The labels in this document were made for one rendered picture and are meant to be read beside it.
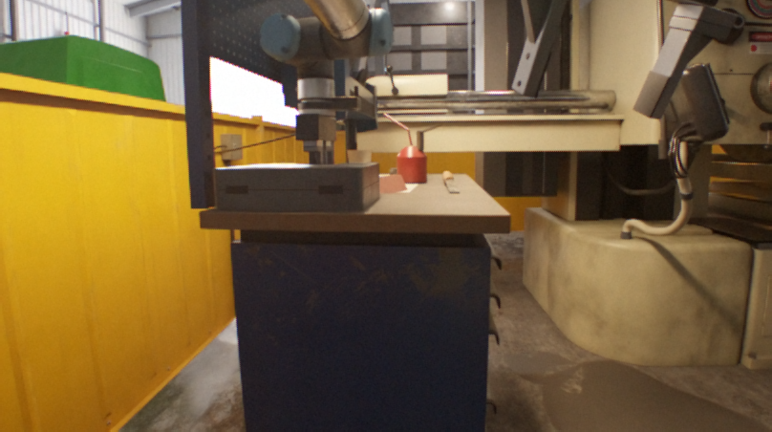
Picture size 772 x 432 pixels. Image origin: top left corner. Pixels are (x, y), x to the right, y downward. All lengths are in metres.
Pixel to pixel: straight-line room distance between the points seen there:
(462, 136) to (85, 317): 1.68
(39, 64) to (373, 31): 2.99
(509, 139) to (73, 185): 1.77
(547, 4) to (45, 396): 1.41
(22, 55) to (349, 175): 3.17
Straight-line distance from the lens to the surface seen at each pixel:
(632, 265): 2.13
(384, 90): 1.98
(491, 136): 2.01
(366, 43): 0.66
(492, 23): 2.51
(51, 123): 1.36
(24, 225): 1.30
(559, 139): 2.11
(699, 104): 1.44
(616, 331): 2.24
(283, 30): 0.70
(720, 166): 3.15
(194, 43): 0.74
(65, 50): 3.34
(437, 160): 4.12
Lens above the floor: 1.05
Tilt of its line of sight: 6 degrees down
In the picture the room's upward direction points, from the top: 1 degrees counter-clockwise
